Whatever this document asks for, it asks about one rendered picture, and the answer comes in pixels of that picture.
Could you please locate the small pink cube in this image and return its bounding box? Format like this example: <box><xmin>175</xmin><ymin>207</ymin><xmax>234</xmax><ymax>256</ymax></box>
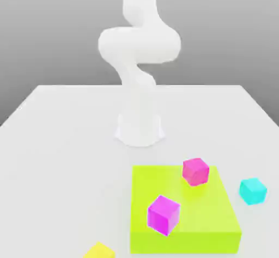
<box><xmin>182</xmin><ymin>157</ymin><xmax>210</xmax><ymax>187</ymax></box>

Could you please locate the small magenta cube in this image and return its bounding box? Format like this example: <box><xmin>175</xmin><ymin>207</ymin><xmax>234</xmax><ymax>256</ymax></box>
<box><xmin>147</xmin><ymin>194</ymin><xmax>181</xmax><ymax>237</ymax></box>

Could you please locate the small cyan cube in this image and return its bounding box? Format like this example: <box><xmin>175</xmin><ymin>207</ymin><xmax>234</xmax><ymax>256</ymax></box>
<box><xmin>239</xmin><ymin>177</ymin><xmax>268</xmax><ymax>206</ymax></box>

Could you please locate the small yellow cube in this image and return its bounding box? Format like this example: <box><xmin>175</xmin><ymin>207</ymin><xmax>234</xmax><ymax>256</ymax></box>
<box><xmin>82</xmin><ymin>241</ymin><xmax>116</xmax><ymax>258</ymax></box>

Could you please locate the large lime green box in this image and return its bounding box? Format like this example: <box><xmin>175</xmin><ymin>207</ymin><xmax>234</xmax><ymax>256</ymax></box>
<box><xmin>130</xmin><ymin>164</ymin><xmax>242</xmax><ymax>255</ymax></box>

